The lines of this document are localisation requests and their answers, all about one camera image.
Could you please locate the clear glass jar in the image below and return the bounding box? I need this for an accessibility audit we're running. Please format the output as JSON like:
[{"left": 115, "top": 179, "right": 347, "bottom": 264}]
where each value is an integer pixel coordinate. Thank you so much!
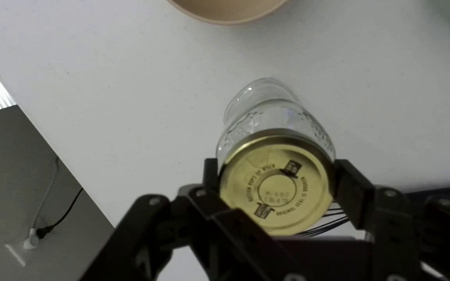
[{"left": 214, "top": 77, "right": 337, "bottom": 174}]

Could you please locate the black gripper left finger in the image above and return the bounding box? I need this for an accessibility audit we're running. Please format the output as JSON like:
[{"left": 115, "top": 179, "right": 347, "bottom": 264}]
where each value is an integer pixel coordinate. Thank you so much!
[{"left": 201, "top": 157, "right": 222, "bottom": 196}]

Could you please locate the black power cable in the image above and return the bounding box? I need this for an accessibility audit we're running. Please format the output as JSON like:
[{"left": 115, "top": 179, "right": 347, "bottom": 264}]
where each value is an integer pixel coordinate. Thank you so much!
[{"left": 28, "top": 158, "right": 86, "bottom": 241}]

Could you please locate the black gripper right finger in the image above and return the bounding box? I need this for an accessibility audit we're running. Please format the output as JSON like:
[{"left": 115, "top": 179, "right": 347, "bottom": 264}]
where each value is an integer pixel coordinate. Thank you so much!
[{"left": 331, "top": 158, "right": 378, "bottom": 232}]

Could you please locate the beige bowl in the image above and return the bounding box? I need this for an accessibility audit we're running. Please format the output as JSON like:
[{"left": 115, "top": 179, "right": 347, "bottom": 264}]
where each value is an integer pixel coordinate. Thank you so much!
[{"left": 165, "top": 0, "right": 289, "bottom": 27}]

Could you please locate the gold metal jar lid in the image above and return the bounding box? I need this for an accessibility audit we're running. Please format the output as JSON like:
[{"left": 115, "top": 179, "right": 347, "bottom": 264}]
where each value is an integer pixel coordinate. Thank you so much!
[{"left": 217, "top": 136, "right": 336, "bottom": 238}]

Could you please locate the white wall outlet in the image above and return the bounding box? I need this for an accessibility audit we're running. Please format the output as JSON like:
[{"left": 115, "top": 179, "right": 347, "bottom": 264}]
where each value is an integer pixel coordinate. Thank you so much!
[{"left": 20, "top": 233, "right": 42, "bottom": 254}]

